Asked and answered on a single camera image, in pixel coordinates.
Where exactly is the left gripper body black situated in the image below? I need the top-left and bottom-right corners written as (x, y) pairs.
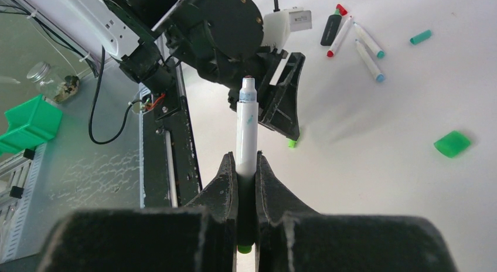
top-left (195, 46), bottom-right (289, 107)

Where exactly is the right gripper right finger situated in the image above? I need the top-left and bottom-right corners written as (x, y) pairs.
top-left (255, 152), bottom-right (457, 271)

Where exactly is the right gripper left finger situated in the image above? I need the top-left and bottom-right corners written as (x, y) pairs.
top-left (36, 153), bottom-right (238, 271)

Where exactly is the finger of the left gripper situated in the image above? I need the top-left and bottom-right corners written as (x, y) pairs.
top-left (257, 52), bottom-right (305, 141)

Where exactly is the small light green cap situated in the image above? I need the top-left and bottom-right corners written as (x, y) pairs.
top-left (288, 140), bottom-right (297, 149)

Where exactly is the white pen green end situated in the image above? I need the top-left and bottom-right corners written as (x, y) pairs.
top-left (235, 76), bottom-right (258, 254)

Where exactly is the white pen red end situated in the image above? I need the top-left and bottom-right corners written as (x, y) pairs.
top-left (326, 16), bottom-right (353, 58)

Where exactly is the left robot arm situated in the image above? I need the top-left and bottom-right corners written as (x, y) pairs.
top-left (30, 0), bottom-right (305, 140)

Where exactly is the white pen blue end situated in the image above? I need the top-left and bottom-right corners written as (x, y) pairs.
top-left (355, 39), bottom-right (385, 83)

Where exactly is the white pen teal end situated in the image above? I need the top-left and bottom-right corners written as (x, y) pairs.
top-left (353, 22), bottom-right (386, 59)

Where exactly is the teal pen cap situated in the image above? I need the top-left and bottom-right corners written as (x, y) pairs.
top-left (409, 29), bottom-right (433, 45)

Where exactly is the black marker red cap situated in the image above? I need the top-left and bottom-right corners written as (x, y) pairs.
top-left (320, 4), bottom-right (348, 46)

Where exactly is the glass jar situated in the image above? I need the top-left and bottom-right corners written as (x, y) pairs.
top-left (26, 61), bottom-right (80, 104)

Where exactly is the green square cap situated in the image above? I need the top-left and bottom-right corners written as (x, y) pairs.
top-left (433, 130), bottom-right (472, 158)

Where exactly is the green plastic bin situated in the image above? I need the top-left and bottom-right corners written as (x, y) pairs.
top-left (1, 94), bottom-right (63, 154)

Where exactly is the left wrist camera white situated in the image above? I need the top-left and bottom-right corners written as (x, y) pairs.
top-left (261, 7), bottom-right (312, 52)

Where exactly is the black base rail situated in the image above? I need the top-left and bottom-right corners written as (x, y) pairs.
top-left (139, 60), bottom-right (203, 208)

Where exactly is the left camera black cable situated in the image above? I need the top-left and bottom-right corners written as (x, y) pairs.
top-left (87, 45), bottom-right (144, 146)

